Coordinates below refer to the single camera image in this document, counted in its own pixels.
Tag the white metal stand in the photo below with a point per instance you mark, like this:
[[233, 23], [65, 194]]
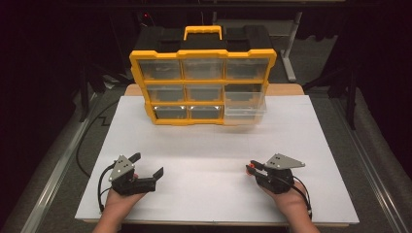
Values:
[[290, 48]]

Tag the clear plastic drawer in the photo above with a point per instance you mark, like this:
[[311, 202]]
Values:
[[245, 108]]

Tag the yellow black drawer organizer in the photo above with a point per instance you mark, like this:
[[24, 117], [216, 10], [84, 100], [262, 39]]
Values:
[[202, 82]]

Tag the person's left hand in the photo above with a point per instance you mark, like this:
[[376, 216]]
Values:
[[118, 202]]

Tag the white foam board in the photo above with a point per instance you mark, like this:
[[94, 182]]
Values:
[[194, 152]]

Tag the person's right hand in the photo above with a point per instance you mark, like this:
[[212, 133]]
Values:
[[291, 202]]

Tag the set of clear drawers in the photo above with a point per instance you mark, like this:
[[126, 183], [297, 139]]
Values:
[[165, 93]]

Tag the metal floor rail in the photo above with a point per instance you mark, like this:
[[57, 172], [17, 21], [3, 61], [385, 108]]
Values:
[[372, 168], [55, 174]]

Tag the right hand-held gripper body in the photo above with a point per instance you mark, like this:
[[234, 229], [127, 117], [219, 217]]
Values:
[[281, 161]]

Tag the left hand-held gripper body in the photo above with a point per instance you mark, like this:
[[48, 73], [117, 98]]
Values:
[[122, 169]]

